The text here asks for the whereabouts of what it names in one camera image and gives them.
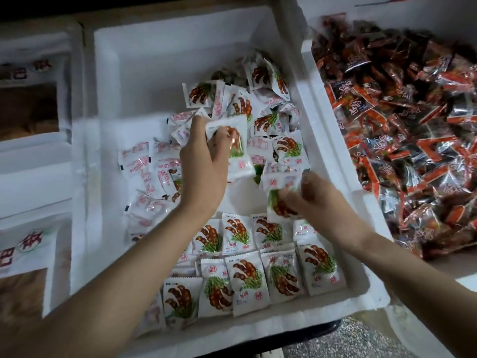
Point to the person's right hand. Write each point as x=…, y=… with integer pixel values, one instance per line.
x=332, y=212

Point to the person's left hand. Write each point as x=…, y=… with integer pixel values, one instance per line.
x=203, y=175

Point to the white printed snack packet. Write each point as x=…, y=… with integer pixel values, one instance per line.
x=277, y=205
x=240, y=164

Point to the pile of white printed packets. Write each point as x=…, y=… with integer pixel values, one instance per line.
x=246, y=283

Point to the pile of dark red packets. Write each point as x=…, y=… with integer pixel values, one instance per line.
x=402, y=115

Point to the white bag of orange crisps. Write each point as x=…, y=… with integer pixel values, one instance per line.
x=26, y=112
x=19, y=294

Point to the person's right forearm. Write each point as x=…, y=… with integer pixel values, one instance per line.
x=417, y=294

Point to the person's left forearm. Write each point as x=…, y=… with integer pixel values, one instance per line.
x=104, y=302

